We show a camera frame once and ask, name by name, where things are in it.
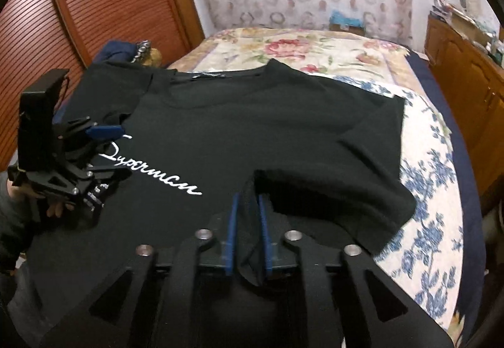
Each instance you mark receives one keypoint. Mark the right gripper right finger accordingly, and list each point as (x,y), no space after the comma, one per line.
(285,250)

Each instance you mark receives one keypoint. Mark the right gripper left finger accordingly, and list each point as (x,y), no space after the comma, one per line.
(210,249)

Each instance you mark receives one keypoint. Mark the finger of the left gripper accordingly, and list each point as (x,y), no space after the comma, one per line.
(109,174)
(105,132)

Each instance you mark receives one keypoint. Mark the black printed t-shirt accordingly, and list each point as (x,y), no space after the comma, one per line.
(324,153)

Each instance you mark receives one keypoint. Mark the person's left hand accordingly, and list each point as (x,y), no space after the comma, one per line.
(55,208)

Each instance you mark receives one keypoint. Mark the navy blue garment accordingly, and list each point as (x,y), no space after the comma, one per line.
(122,51)

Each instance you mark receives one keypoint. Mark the blue floral white bedsheet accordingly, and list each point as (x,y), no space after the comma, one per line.
(425,258)

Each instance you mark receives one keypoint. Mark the navy blue mattress cover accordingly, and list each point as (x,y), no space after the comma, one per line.
(474,254)

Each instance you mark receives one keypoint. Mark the pink floral beige quilt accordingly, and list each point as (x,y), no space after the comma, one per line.
(328,53)

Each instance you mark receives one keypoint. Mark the long wooden sideboard cabinet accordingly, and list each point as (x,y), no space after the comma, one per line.
(472,85)

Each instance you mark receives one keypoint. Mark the black camera mount box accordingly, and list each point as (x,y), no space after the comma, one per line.
(36,135)

